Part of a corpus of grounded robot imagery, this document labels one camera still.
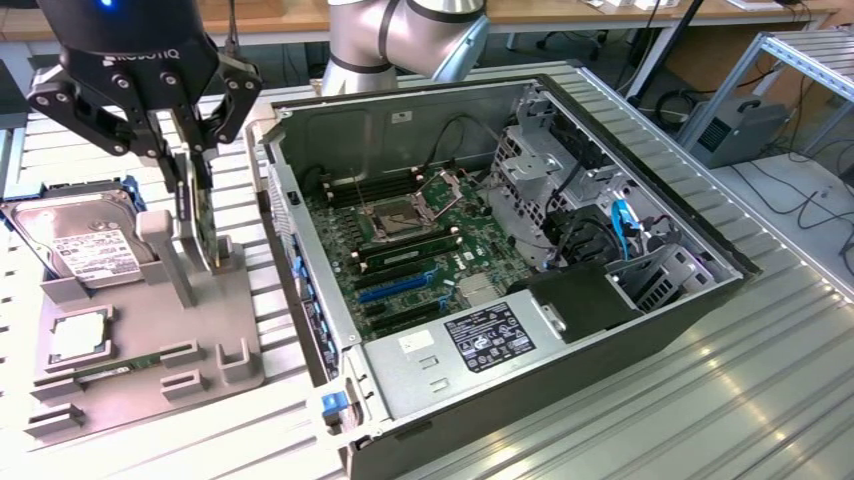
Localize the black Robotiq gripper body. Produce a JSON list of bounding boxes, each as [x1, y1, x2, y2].
[[35, 0, 221, 156]]

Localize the graphics card with metal bracket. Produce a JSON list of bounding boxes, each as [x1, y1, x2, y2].
[[165, 107, 221, 274]]

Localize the wooden desk with white legs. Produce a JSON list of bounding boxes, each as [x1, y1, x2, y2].
[[0, 4, 334, 114]]

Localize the hard disk with blue carrier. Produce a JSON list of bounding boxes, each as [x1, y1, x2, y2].
[[0, 172, 146, 290]]

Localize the black RAM slot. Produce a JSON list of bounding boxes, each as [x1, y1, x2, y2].
[[322, 169, 422, 194], [326, 182, 428, 209], [345, 225, 458, 259]]

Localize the thin metal locking lever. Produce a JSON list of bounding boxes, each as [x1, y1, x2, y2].
[[348, 167, 376, 221]]

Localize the green motherboard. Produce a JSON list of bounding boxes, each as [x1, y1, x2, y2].
[[302, 167, 534, 341]]

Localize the CPU socket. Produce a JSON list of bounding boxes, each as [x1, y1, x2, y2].
[[362, 198, 438, 242]]

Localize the open metal socket cover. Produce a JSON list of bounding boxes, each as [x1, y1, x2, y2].
[[410, 168, 466, 222]]

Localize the RAM stick with label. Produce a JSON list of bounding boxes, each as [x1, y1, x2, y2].
[[362, 236, 462, 267]]

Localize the black expansion slot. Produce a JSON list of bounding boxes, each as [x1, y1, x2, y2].
[[350, 263, 428, 294], [368, 302, 446, 335]]

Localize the grey plastic parts rack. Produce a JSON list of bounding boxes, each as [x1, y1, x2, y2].
[[18, 209, 268, 451]]

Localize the blue expansion slot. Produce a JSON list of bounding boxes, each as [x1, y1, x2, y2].
[[357, 276, 429, 304]]

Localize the silver CPU chip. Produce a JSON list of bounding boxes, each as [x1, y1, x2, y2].
[[49, 314, 111, 359]]

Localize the grey metal drive cage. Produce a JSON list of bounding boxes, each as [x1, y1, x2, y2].
[[489, 124, 601, 261]]

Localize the green RAM stick bare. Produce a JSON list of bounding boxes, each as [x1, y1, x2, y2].
[[69, 351, 166, 386]]

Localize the silver chipset heatsink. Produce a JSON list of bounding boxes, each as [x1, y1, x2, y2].
[[456, 277, 498, 306]]

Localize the small black chair base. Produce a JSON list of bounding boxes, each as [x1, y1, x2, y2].
[[505, 29, 608, 61]]

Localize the grey power supply unit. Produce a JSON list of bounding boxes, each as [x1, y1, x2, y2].
[[362, 289, 574, 421]]

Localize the black plastic air shroud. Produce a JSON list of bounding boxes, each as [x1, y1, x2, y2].
[[509, 262, 645, 344]]

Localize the grey perforated disk bay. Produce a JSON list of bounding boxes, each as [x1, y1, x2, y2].
[[605, 244, 719, 314]]

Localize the long wooden desk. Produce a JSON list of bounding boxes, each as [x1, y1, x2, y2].
[[489, 0, 839, 99]]

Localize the open black PC case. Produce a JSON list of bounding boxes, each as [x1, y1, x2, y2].
[[242, 73, 761, 480]]

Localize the black looped wire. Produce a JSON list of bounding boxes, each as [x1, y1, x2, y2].
[[422, 115, 496, 171]]

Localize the black power wire bundle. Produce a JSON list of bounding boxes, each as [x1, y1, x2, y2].
[[542, 192, 625, 266]]

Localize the blue data wire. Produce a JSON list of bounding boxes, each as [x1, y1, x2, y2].
[[609, 198, 645, 264]]

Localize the black cable coil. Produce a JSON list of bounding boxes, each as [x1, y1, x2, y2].
[[656, 89, 695, 126]]

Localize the grey unit with handle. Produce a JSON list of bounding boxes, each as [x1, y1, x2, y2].
[[679, 97, 792, 169]]

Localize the aluminium frame slat table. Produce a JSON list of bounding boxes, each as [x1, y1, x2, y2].
[[676, 29, 854, 166]]

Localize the black floor cables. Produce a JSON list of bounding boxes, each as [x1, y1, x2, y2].
[[725, 149, 854, 236]]

